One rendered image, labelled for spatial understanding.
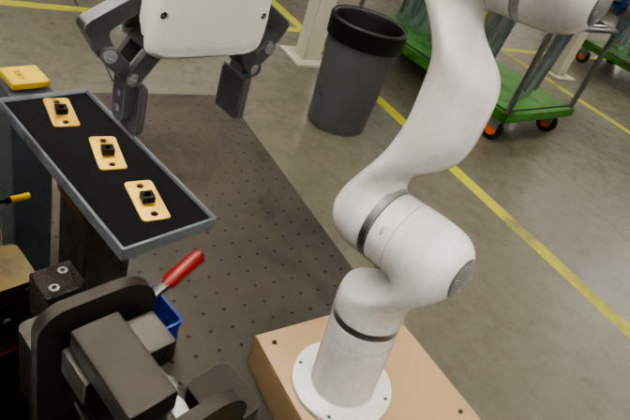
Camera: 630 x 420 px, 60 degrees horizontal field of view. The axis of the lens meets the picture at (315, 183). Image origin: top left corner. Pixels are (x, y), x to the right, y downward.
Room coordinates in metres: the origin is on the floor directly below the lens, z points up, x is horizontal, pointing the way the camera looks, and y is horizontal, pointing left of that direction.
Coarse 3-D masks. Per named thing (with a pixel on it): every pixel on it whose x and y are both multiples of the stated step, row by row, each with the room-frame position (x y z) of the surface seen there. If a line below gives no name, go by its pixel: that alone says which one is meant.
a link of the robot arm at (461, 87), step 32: (448, 0) 0.71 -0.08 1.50; (480, 0) 0.70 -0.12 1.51; (448, 32) 0.69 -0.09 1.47; (480, 32) 0.72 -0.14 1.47; (448, 64) 0.68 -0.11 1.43; (480, 64) 0.68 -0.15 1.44; (448, 96) 0.66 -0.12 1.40; (480, 96) 0.67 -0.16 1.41; (416, 128) 0.67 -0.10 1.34; (448, 128) 0.66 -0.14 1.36; (480, 128) 0.67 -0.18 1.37; (384, 160) 0.68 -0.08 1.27; (416, 160) 0.66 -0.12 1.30; (448, 160) 0.66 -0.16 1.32; (352, 192) 0.68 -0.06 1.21; (384, 192) 0.68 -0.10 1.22; (352, 224) 0.66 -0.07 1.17
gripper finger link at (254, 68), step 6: (240, 54) 0.40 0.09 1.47; (246, 54) 0.40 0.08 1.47; (252, 54) 0.40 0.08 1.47; (246, 60) 0.40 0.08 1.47; (252, 60) 0.40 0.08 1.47; (258, 60) 0.41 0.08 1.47; (246, 66) 0.40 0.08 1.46; (252, 66) 0.41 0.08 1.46; (258, 66) 0.41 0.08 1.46; (252, 72) 0.41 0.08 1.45; (258, 72) 0.41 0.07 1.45
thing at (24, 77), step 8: (0, 72) 0.75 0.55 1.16; (8, 72) 0.75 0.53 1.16; (16, 72) 0.76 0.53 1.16; (24, 72) 0.77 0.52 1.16; (32, 72) 0.78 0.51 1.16; (40, 72) 0.79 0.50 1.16; (8, 80) 0.73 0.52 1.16; (16, 80) 0.74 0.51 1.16; (24, 80) 0.75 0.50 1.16; (32, 80) 0.75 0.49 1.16; (40, 80) 0.76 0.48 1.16; (48, 80) 0.77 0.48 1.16; (16, 88) 0.73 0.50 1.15; (24, 88) 0.74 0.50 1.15
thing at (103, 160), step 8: (104, 136) 0.67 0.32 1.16; (96, 144) 0.64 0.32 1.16; (104, 144) 0.63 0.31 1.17; (112, 144) 0.64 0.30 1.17; (96, 152) 0.62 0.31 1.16; (104, 152) 0.62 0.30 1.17; (112, 152) 0.63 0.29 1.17; (120, 152) 0.64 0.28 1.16; (96, 160) 0.61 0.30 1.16; (104, 160) 0.61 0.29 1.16; (112, 160) 0.62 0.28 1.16; (120, 160) 0.62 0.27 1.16; (104, 168) 0.59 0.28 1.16; (112, 168) 0.60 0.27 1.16; (120, 168) 0.61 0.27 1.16
